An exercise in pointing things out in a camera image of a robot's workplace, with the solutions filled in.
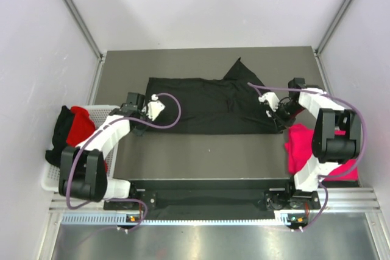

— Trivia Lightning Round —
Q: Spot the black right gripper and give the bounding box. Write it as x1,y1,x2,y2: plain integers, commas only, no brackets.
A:
269,102,307,133

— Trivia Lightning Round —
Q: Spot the black t shirt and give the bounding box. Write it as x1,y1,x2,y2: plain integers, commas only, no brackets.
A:
45,105,75,167
146,60,281,135

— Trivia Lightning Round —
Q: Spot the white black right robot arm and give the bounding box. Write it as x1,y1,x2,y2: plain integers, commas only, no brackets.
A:
275,78,361,209

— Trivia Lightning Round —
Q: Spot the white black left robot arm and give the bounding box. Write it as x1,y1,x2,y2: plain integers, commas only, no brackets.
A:
58,93,146,209

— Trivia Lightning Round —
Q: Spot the folded pink t shirt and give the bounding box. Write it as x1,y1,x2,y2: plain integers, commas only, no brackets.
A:
285,124,358,181

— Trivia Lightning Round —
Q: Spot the red t shirt in basket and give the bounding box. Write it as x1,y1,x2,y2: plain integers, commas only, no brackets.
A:
66,106,109,172

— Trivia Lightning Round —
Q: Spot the black t shirt in basket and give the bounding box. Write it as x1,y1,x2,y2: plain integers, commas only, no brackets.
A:
45,105,75,167

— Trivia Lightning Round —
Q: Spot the white perforated plastic basket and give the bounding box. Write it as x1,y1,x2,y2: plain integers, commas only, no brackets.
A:
41,104,122,192

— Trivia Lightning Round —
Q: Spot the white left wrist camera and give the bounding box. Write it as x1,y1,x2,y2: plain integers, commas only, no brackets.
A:
144,94,165,121

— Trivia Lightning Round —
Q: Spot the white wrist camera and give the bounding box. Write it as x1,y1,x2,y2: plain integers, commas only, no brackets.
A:
258,91,280,118
144,94,165,121

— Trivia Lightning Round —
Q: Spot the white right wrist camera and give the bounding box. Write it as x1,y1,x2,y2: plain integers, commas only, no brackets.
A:
258,91,280,118

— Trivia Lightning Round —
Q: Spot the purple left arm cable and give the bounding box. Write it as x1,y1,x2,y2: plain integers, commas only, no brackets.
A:
65,92,182,233

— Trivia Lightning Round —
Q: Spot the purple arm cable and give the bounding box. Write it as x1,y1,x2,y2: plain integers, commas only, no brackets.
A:
247,82,366,233
65,92,182,233

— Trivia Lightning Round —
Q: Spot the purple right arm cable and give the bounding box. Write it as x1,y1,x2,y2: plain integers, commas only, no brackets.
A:
247,82,366,233

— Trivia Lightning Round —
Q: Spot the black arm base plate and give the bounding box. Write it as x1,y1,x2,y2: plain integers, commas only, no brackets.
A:
130,178,321,220

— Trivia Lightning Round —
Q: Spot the white slotted cable duct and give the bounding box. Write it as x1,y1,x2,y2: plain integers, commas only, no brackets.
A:
62,213,308,227

